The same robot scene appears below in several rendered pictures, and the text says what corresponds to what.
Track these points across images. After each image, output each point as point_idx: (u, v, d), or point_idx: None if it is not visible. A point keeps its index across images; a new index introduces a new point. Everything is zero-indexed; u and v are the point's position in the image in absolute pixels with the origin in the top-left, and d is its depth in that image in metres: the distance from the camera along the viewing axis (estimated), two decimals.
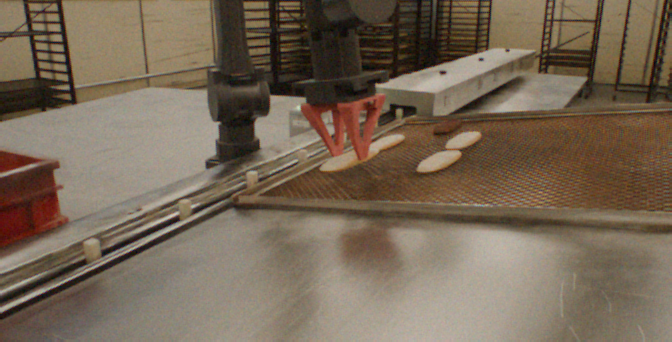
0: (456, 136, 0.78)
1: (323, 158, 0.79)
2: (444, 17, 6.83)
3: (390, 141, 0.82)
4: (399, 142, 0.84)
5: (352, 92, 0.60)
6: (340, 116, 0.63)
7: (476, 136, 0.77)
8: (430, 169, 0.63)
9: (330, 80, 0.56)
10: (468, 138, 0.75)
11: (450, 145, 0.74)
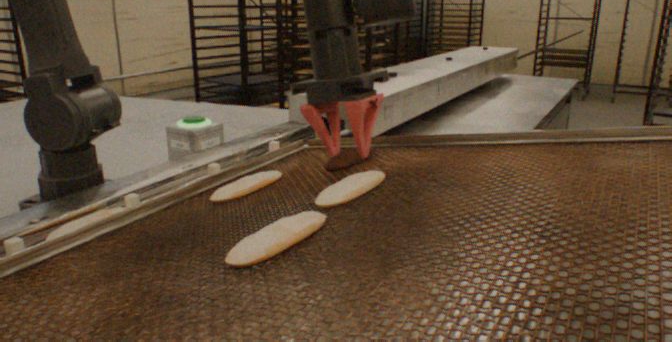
0: (342, 179, 0.50)
1: (136, 213, 0.50)
2: (435, 15, 6.54)
3: (249, 184, 0.54)
4: (267, 184, 0.55)
5: (351, 92, 0.61)
6: (336, 117, 0.63)
7: (371, 180, 0.48)
8: (244, 260, 0.34)
9: (336, 79, 0.56)
10: (354, 186, 0.46)
11: (321, 199, 0.45)
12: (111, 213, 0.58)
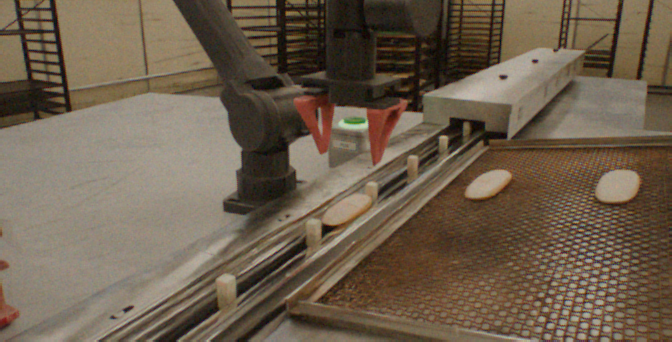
0: (603, 178, 0.52)
1: (405, 210, 0.53)
2: None
3: (497, 182, 0.56)
4: (507, 183, 0.58)
5: None
6: (330, 112, 0.63)
7: (637, 179, 0.51)
8: (336, 222, 0.59)
9: (347, 82, 0.55)
10: (631, 184, 0.49)
11: (608, 196, 0.48)
12: None
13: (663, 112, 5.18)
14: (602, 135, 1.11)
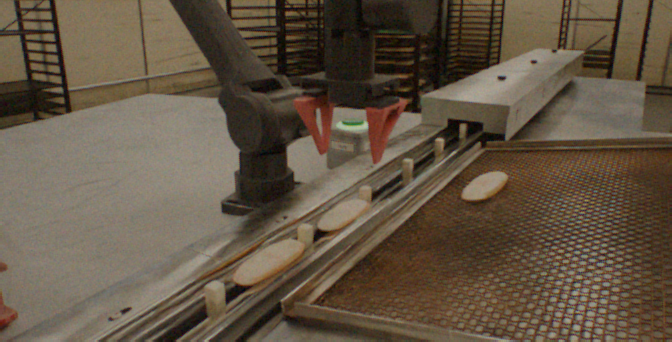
0: (337, 206, 0.64)
1: (402, 212, 0.53)
2: (455, 16, 6.57)
3: (493, 184, 0.57)
4: (504, 184, 0.58)
5: None
6: (329, 113, 0.63)
7: (360, 211, 0.63)
8: (248, 281, 0.47)
9: (346, 81, 0.55)
10: (348, 216, 0.61)
11: (323, 225, 0.59)
12: None
13: (663, 112, 5.18)
14: (600, 136, 1.11)
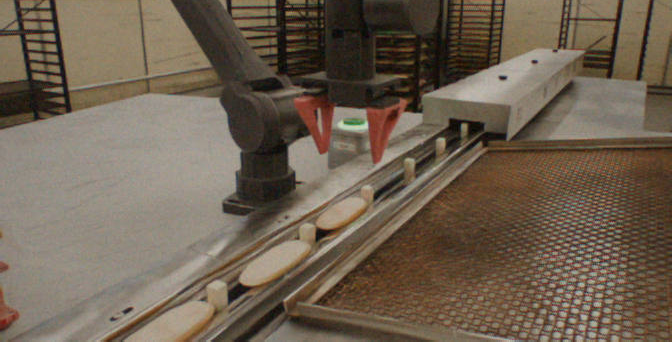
0: (269, 251, 0.52)
1: (404, 211, 0.53)
2: None
3: (348, 213, 0.61)
4: (359, 213, 0.63)
5: None
6: (329, 113, 0.63)
7: (295, 258, 0.51)
8: None
9: (347, 81, 0.55)
10: (278, 266, 0.49)
11: (245, 278, 0.48)
12: None
13: (663, 112, 5.18)
14: (601, 136, 1.11)
